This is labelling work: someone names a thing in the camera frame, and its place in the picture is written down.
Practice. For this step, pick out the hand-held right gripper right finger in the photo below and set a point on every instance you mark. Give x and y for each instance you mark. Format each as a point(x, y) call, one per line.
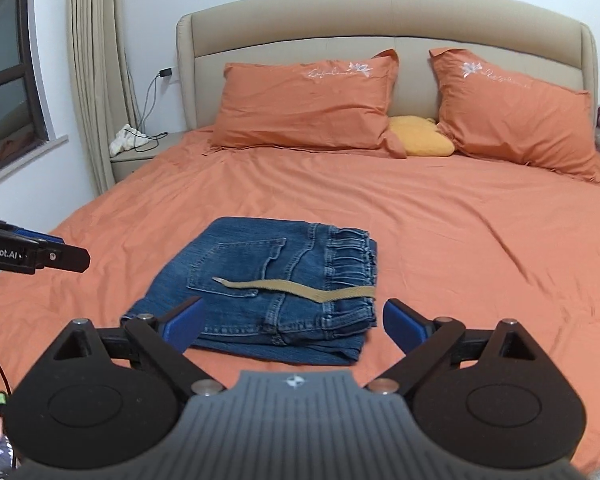
point(405, 325)

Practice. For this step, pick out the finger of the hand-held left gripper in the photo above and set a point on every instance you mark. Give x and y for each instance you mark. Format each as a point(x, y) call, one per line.
point(32, 235)
point(62, 257)

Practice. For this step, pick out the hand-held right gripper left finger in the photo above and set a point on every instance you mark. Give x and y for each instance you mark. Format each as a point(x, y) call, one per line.
point(182, 324)

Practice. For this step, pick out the blue denim pants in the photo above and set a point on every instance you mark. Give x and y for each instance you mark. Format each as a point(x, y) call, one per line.
point(245, 260)

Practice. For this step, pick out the tan fabric belt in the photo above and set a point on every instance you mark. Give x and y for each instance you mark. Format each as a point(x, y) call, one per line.
point(300, 288)

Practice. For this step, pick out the orange bed sheet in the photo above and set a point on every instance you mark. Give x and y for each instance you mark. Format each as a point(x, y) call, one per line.
point(480, 260)

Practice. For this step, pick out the beige nightstand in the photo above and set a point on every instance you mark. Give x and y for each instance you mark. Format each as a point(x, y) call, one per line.
point(130, 164)

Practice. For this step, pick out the white crumpled cloth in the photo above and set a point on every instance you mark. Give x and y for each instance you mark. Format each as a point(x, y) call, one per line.
point(122, 142)

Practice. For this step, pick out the yellow cushion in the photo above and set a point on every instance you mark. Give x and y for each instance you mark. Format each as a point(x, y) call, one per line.
point(420, 140)

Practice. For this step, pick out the beige curtain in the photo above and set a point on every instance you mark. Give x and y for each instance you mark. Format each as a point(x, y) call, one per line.
point(95, 60)

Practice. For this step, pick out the dark framed window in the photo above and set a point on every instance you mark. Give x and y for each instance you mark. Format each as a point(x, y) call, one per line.
point(0, 35)

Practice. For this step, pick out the orange embroidered pillow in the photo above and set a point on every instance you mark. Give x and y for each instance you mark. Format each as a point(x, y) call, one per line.
point(510, 120)
point(300, 110)

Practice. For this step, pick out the beige padded headboard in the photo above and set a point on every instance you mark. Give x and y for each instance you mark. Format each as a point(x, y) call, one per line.
point(380, 20)

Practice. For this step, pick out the black wall charger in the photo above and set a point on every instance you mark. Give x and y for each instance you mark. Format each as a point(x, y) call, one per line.
point(165, 73)

